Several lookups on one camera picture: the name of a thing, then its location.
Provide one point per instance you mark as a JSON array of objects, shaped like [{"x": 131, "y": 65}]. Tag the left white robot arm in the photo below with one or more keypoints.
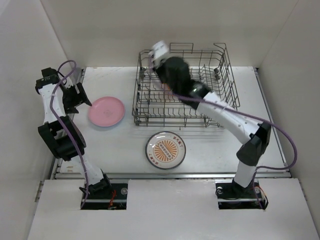
[{"x": 60, "y": 133}]

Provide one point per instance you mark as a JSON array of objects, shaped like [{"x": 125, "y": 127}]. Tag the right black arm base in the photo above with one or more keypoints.
[{"x": 231, "y": 196}]

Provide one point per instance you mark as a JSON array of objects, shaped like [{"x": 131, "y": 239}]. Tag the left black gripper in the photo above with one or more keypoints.
[{"x": 70, "y": 107}]

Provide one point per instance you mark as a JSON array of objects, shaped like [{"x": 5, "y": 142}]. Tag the pink plastic plate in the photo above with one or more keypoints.
[{"x": 106, "y": 111}]

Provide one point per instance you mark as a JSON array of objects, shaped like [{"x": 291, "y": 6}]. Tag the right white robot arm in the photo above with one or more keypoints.
[{"x": 254, "y": 136}]

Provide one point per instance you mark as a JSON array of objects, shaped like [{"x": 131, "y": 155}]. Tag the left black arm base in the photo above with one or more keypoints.
[{"x": 114, "y": 199}]

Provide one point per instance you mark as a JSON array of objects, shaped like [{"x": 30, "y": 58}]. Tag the white printed plate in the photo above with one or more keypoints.
[{"x": 166, "y": 149}]

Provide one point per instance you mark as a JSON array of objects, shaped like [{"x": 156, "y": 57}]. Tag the white ceramic plate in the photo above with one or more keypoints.
[{"x": 148, "y": 155}]

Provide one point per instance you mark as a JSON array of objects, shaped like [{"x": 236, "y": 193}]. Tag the grey wire dish rack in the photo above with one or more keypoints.
[{"x": 155, "y": 105}]

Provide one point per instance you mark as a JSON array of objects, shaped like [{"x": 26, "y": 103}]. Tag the orange patterned plate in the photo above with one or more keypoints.
[{"x": 167, "y": 88}]

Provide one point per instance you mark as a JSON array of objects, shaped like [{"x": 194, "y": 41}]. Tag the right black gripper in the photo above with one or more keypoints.
[{"x": 160, "y": 66}]

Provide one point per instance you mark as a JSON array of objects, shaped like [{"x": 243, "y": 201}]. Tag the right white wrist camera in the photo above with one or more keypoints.
[{"x": 159, "y": 53}]

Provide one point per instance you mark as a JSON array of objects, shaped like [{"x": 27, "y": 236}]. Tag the blue plastic plate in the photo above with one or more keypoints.
[{"x": 104, "y": 128}]

